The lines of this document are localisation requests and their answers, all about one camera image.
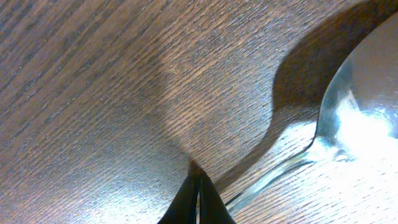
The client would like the metal tablespoon silver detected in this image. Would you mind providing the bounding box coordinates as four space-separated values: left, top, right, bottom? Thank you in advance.
226 14 397 214

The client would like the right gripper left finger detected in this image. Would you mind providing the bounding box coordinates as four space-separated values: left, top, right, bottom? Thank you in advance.
158 172 200 224

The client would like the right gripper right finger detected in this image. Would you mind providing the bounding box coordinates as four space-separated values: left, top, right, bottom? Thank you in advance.
200 173 236 224

